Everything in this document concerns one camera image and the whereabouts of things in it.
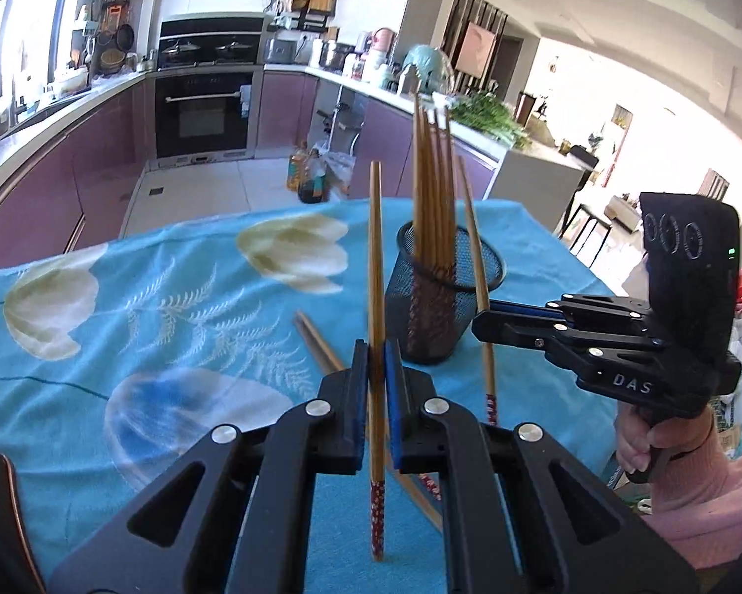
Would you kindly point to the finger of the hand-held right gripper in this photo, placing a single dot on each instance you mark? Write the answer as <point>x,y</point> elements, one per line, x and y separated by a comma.
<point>526,307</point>
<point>513,328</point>

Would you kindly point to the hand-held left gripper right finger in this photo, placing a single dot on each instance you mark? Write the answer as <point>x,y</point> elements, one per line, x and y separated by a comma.
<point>396,402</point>

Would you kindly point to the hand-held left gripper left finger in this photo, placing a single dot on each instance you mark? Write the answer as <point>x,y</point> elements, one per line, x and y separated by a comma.
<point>355,402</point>

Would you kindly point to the single red-tipped wooden chopstick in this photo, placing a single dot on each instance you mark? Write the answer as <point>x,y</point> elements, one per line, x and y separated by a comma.
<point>377,260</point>
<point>473,247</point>
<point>322,338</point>
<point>312,341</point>

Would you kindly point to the black mesh utensil holder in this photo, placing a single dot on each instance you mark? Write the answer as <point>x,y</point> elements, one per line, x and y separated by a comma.
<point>402,297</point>

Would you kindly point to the bundle of wooden chopsticks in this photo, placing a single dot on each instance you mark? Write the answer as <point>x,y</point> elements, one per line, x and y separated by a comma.
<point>430,198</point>

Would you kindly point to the person's right hand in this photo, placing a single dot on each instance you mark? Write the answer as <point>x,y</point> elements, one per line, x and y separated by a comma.
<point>662,436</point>

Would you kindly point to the black stool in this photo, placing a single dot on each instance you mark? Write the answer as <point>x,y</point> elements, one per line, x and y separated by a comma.
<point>589,216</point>

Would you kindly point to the blue floral tablecloth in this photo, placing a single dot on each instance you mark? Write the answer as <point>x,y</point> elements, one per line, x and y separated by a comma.
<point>191,346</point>

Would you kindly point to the bunch of leafy greens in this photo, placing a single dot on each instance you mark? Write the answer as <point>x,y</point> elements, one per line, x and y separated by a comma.
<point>492,120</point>

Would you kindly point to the brown tumbler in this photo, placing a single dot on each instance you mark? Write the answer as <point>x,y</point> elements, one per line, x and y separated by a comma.
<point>524,109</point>

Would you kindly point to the pink base cabinets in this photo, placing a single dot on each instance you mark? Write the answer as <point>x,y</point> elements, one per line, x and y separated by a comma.
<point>383,136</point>
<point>67,173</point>

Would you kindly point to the clear plastic bag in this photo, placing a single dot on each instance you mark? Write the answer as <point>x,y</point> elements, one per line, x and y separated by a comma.
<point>339,167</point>

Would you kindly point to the steel flask bottle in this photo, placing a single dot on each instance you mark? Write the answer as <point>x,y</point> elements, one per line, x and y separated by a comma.
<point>408,79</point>

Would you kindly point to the dark slatted partition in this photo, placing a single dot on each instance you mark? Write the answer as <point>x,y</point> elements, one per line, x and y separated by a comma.
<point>451,31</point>

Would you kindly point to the pink thermos kettle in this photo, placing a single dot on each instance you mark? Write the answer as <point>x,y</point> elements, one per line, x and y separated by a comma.
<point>383,41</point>

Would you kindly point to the steel stockpot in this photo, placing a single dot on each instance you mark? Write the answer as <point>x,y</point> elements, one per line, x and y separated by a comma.
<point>335,57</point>

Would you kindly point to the black built-in oven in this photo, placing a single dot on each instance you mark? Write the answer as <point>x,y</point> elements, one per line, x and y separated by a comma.
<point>204,111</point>

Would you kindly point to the silver toaster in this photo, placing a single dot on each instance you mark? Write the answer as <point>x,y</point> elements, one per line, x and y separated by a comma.
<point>280,51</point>

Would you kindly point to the wooden cutting board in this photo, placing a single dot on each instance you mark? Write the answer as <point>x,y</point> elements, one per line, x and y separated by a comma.
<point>321,0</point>

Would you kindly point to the black lidded wok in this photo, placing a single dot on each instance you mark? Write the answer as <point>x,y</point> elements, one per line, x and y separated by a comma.
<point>179,49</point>
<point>230,48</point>

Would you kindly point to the black range hood stove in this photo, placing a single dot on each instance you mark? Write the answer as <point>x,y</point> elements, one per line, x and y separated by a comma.
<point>213,28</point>

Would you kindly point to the wicker basket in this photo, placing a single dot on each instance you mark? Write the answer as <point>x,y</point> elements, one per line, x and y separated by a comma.
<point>113,62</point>

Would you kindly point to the white casserole pot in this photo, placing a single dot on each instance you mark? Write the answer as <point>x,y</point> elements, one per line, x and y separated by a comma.
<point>72,79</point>

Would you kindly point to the black frying pan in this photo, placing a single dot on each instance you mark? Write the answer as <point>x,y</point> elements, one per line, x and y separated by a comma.
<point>125,37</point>

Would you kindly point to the large kitchen window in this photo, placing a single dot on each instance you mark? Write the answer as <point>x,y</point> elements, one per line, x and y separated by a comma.
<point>12,25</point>

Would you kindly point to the pink wall picture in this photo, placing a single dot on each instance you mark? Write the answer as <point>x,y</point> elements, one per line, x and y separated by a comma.
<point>476,48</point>

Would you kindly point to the black wall rack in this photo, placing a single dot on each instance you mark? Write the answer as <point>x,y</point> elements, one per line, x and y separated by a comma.
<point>303,18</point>

